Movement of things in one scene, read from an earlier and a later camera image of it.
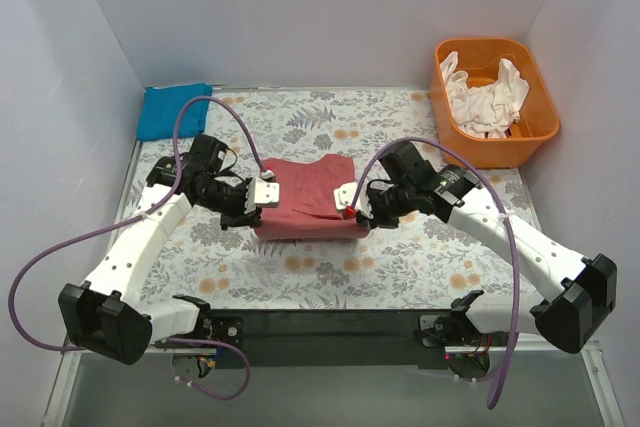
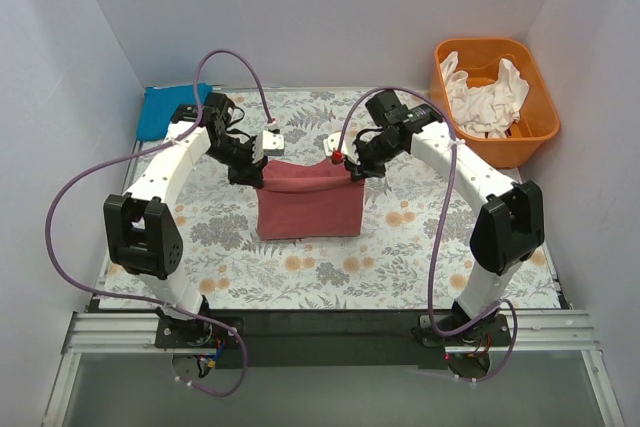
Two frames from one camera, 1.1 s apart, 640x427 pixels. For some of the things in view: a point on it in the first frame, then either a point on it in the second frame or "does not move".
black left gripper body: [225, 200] → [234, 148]
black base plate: [336, 339] does not move
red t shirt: [307, 208] does not move
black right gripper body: [370, 209] → [360, 168]
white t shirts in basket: [489, 111] does not move
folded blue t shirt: [161, 107] does not move
